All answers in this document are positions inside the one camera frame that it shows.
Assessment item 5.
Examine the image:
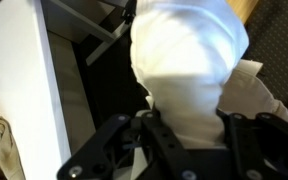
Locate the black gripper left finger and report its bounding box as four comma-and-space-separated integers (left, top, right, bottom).
56, 111, 198, 180

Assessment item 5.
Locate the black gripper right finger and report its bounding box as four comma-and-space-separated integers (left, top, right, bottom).
222, 111, 288, 180

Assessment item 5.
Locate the white shirt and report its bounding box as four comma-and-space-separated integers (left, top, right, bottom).
129, 0, 251, 150

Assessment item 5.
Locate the cream cloth bag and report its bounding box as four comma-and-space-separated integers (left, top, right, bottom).
130, 59, 288, 127

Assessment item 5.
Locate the beige desk side panel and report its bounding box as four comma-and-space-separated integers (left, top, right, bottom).
47, 31, 97, 155

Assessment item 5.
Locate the tan crumpled garment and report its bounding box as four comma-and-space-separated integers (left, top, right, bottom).
0, 69, 26, 180

